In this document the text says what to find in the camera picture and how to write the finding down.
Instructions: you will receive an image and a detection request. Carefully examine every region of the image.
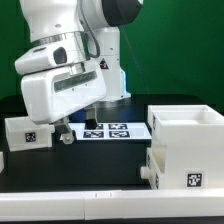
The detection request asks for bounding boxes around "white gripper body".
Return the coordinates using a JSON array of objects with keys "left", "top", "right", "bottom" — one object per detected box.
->
[{"left": 21, "top": 61, "right": 106, "bottom": 124}]

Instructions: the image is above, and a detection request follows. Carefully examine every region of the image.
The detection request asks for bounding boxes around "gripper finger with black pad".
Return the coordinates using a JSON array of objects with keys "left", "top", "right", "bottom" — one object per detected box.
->
[
  {"left": 54, "top": 117, "right": 75, "bottom": 144},
  {"left": 85, "top": 105, "right": 98, "bottom": 130}
]

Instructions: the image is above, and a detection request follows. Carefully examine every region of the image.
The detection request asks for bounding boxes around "small white drawer with knob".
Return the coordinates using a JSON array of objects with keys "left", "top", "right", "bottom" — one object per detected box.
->
[{"left": 5, "top": 117, "right": 55, "bottom": 152}]

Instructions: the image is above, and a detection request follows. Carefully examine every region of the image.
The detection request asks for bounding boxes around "large white drawer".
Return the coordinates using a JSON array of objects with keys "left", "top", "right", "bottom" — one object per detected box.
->
[{"left": 140, "top": 147, "right": 166, "bottom": 190}]

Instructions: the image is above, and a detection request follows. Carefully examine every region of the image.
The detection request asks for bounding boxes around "white drawer cabinet box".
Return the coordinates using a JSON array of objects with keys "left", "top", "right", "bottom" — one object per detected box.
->
[{"left": 148, "top": 105, "right": 224, "bottom": 190}]

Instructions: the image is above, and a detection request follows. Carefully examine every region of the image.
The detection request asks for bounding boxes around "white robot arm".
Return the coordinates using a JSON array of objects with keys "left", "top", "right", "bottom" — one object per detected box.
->
[{"left": 15, "top": 0, "right": 143, "bottom": 144}]

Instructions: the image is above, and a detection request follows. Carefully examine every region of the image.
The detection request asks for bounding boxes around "white sheet with markers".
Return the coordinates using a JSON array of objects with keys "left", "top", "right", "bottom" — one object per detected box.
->
[{"left": 69, "top": 122, "right": 151, "bottom": 141}]

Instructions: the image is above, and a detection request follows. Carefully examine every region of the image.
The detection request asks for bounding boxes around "white block at left edge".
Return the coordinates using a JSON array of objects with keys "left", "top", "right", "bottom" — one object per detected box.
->
[{"left": 0, "top": 152, "right": 4, "bottom": 174}]

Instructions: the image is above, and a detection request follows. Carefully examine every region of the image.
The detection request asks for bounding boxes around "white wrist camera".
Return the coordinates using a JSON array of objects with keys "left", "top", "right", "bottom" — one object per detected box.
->
[{"left": 14, "top": 44, "right": 88, "bottom": 76}]

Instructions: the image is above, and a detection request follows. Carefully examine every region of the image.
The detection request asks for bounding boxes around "white front border rail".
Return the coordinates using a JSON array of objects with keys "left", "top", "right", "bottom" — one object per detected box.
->
[{"left": 0, "top": 189, "right": 224, "bottom": 221}]

